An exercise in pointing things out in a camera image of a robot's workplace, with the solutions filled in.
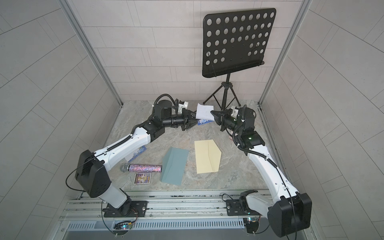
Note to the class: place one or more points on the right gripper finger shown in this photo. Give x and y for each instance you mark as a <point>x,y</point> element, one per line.
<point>218,120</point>
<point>217,113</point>

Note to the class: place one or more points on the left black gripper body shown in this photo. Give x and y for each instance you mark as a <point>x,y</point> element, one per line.
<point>185,119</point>

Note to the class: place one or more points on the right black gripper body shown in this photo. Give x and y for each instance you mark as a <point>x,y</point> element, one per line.
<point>229,121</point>

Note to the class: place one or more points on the cream yellow envelope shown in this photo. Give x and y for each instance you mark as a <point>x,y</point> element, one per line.
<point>208,156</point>

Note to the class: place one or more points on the teal blue envelope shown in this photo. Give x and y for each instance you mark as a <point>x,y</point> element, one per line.
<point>173,167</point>

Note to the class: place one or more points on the white letter with blue print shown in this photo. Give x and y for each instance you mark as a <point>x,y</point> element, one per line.
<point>135,153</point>

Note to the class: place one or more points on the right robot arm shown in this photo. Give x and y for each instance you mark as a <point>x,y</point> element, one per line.
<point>288,211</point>

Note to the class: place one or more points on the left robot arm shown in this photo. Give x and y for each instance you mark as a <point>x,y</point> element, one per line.
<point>93,167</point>

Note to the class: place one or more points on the small colourful picture card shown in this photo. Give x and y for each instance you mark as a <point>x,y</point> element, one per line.
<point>142,178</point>

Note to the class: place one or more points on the black perforated music stand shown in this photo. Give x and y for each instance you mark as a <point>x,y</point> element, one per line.
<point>235,41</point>

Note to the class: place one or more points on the glittery purple microphone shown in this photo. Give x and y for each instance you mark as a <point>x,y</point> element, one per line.
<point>138,168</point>

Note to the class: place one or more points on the right green circuit board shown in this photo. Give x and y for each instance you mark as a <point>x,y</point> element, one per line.
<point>251,225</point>

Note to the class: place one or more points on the green circuit board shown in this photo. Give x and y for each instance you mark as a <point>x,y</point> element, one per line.
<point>251,225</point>
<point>122,228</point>

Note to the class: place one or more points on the white ventilation grille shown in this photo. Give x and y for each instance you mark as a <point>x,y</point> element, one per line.
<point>164,224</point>

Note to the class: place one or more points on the left green circuit board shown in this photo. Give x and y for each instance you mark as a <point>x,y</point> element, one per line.
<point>122,228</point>

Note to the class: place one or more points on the aluminium rail frame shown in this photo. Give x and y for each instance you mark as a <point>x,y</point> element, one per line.
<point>161,205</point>

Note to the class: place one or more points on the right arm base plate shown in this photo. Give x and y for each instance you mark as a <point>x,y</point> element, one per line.
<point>234,207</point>

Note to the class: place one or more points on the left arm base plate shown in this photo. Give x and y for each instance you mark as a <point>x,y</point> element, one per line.
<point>139,208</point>

